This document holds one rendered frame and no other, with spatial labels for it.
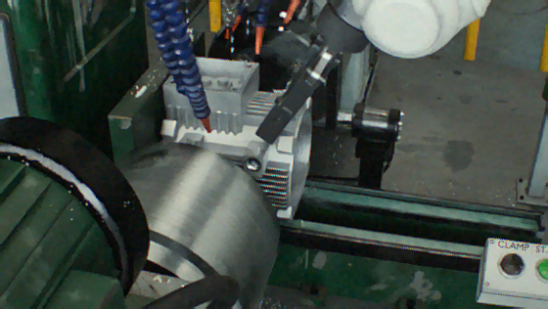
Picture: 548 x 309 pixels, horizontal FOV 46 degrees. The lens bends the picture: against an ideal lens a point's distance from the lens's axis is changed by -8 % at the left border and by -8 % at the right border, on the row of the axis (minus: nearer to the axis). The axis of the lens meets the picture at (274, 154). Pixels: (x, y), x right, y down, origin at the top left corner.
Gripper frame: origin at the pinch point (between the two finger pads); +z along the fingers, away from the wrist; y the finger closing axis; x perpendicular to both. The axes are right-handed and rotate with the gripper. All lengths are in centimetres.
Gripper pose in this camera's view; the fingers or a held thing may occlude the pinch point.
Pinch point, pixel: (276, 120)
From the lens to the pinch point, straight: 98.7
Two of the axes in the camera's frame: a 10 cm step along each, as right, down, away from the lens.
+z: -4.9, 6.4, 5.9
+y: -2.5, 5.4, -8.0
